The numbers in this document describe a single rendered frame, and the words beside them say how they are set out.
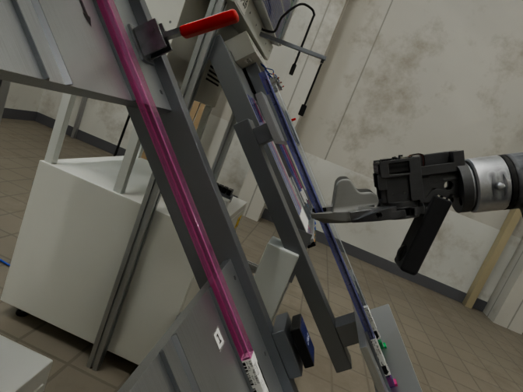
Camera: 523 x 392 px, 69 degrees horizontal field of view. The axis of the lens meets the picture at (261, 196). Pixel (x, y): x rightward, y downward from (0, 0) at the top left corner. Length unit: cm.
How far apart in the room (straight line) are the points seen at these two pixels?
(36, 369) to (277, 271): 38
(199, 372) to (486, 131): 448
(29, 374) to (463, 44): 453
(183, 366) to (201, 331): 4
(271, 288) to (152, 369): 46
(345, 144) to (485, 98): 149
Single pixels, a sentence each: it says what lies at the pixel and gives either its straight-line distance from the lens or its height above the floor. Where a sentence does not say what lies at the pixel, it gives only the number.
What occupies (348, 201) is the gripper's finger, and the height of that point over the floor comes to 96.
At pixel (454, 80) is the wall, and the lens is 460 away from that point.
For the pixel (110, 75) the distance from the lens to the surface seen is 35.
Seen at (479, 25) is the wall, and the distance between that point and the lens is 477.
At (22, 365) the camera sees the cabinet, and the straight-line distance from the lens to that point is 61.
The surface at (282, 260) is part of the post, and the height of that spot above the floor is 81.
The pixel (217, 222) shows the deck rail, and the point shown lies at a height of 89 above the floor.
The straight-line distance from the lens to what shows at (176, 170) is 35.
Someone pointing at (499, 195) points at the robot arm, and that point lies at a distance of 57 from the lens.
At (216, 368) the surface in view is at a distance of 34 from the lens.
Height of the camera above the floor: 101
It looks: 10 degrees down
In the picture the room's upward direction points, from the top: 22 degrees clockwise
